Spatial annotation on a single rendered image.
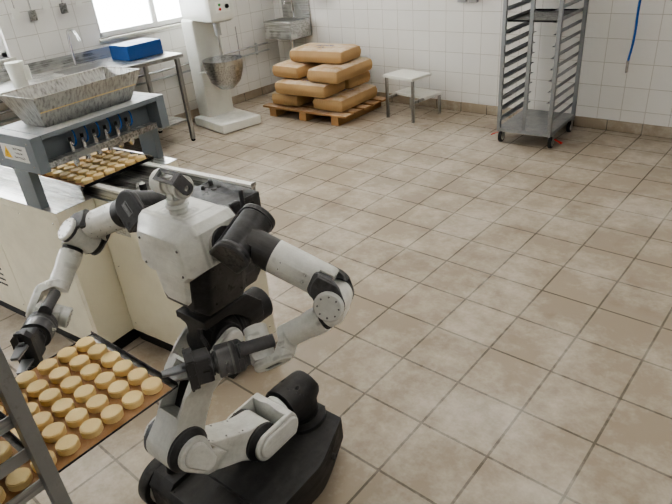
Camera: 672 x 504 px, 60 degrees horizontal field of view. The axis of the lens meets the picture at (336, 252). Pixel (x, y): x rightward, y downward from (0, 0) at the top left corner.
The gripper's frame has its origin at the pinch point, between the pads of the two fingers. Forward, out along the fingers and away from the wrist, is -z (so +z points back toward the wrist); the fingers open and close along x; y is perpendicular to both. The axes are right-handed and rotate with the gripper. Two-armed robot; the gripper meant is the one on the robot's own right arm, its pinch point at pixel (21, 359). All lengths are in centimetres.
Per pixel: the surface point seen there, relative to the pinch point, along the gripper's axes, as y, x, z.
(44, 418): 14.5, 0.5, -25.5
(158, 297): 10, -49, 106
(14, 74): -136, 15, 382
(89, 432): 26.6, 0.4, -32.2
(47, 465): 23, 5, -45
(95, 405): 25.8, 0.6, -23.4
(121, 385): 30.7, 0.7, -17.3
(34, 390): 8.6, 0.5, -14.6
